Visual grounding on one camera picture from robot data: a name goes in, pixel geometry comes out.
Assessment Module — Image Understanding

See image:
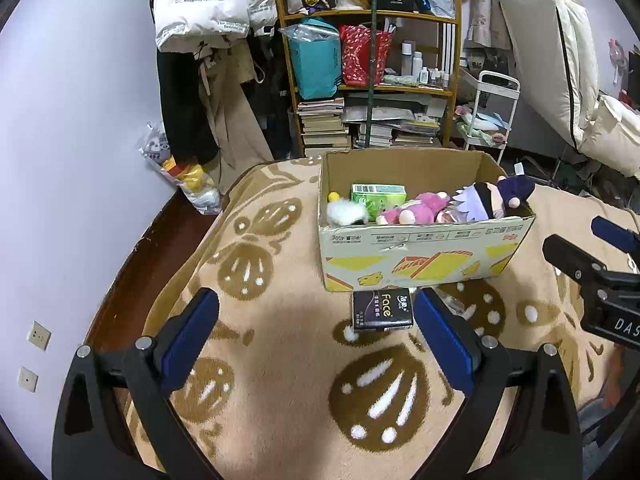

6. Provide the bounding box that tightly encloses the wooden bookshelf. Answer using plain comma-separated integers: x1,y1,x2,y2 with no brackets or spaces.
276,0,462,155

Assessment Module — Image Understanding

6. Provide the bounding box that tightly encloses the black hanging garment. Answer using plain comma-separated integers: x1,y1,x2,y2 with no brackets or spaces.
156,50,219,165

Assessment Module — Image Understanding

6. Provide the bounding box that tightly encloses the white puffer jacket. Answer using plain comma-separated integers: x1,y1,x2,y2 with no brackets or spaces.
152,0,278,55

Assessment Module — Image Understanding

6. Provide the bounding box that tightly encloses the white utility cart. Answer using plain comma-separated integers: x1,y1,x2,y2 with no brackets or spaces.
454,70,521,160

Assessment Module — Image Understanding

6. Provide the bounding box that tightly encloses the green tissue pack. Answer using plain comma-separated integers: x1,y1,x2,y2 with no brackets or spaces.
350,184,407,221

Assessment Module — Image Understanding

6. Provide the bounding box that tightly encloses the pile of magazines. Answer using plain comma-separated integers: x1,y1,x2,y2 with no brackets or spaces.
342,92,447,148

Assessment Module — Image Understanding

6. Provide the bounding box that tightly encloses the black Face tissue pack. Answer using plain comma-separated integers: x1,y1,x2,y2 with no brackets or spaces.
352,288,413,332

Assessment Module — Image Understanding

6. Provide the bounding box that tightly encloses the white fluffy pompom keychain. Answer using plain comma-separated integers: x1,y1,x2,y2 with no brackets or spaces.
326,192,369,226

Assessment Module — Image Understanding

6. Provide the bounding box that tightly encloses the person's hand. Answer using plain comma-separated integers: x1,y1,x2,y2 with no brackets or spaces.
602,346,625,408

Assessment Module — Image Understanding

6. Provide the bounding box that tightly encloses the white-haired anime plush doll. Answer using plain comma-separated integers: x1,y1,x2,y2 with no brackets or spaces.
436,174,535,223

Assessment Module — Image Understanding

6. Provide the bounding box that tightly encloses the plastic bag of snacks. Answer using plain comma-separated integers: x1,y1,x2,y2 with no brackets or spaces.
138,122,221,216

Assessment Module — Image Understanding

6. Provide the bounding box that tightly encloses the teal gift bag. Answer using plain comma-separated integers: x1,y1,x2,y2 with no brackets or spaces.
282,18,342,100

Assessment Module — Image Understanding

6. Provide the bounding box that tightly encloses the cream folded mattress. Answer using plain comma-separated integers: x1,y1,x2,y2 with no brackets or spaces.
499,0,639,178

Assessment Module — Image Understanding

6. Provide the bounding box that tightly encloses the open cardboard box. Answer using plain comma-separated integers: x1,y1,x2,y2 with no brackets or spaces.
318,148,535,292

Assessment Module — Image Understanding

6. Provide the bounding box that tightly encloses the pink plush bear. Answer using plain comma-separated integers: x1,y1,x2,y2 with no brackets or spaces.
375,192,450,226

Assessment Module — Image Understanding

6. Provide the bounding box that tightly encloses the red patterned gift bag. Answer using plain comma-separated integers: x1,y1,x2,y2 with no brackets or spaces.
338,25,393,88

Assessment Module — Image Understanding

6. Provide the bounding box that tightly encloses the white wall socket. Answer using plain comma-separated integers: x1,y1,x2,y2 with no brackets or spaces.
27,321,51,351
17,366,38,393

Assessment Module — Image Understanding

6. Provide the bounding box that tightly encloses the green pole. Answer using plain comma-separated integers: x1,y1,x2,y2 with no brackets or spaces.
364,0,378,148

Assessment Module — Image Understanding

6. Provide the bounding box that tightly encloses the beige hanging coat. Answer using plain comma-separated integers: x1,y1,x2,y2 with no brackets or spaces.
200,40,273,194

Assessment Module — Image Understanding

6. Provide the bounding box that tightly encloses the stack of books left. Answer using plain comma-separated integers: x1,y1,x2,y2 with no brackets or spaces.
296,98,352,157

